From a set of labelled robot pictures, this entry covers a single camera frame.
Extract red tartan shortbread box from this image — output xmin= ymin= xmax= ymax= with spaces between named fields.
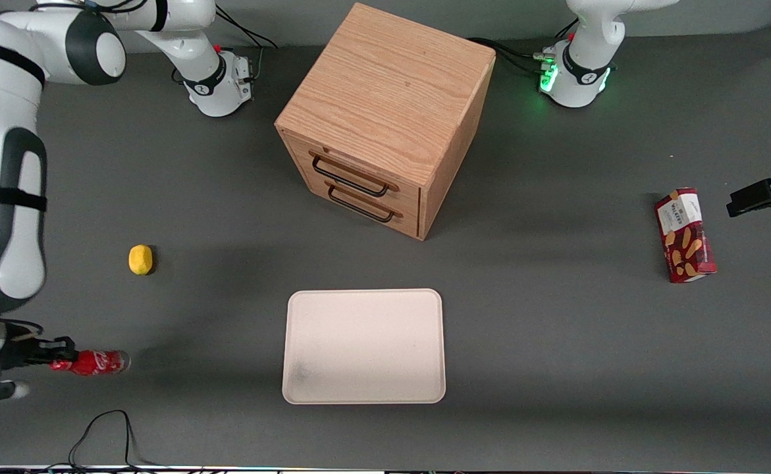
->
xmin=654 ymin=188 xmax=718 ymax=284

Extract thin black looped table cable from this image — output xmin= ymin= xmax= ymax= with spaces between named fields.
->
xmin=49 ymin=409 xmax=162 ymax=471

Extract black left arm base cables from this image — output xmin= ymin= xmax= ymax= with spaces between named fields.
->
xmin=467 ymin=36 xmax=557 ymax=76

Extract black right arm base cables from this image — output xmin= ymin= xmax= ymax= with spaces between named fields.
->
xmin=214 ymin=7 xmax=278 ymax=85

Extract black wire drawer handle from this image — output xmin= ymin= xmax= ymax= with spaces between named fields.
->
xmin=326 ymin=181 xmax=404 ymax=224
xmin=310 ymin=151 xmax=400 ymax=198

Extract red coke bottle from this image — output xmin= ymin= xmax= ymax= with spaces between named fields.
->
xmin=49 ymin=350 xmax=132 ymax=377

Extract yellow lemon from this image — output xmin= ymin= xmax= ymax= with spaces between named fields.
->
xmin=128 ymin=244 xmax=154 ymax=276

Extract beige rectangular tray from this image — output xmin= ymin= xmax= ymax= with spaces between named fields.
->
xmin=282 ymin=288 xmax=446 ymax=405

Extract black arm base cables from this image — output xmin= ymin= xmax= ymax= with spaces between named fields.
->
xmin=467 ymin=36 xmax=557 ymax=76
xmin=214 ymin=7 xmax=278 ymax=85

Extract wooden drawer front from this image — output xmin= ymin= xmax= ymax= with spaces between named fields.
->
xmin=283 ymin=132 xmax=422 ymax=213
xmin=290 ymin=161 xmax=422 ymax=239

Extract oak wooden drawer cabinet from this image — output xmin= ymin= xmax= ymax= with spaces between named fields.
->
xmin=275 ymin=2 xmax=496 ymax=242

